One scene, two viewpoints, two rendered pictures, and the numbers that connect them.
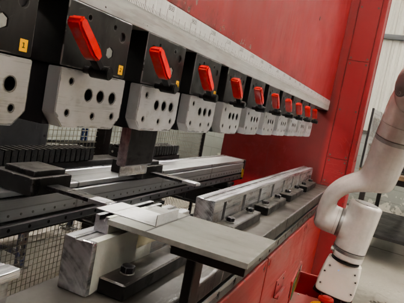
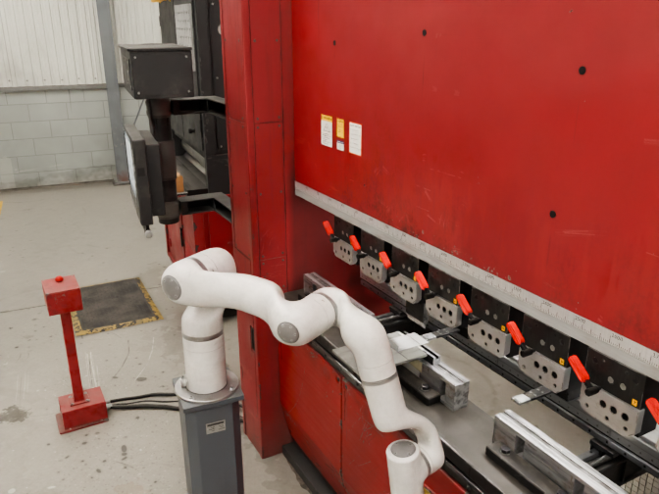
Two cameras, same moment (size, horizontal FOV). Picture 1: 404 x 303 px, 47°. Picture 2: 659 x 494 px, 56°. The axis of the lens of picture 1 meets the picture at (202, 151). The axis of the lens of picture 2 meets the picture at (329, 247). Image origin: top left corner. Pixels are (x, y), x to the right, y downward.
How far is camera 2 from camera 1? 2.54 m
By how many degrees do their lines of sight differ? 124
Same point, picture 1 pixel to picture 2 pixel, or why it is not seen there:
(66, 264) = not seen: hidden behind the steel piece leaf
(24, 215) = (464, 342)
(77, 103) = (365, 266)
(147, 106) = (395, 281)
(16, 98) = (350, 257)
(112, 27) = (375, 240)
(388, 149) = not seen: hidden behind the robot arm
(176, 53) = (411, 260)
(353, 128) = not seen: outside the picture
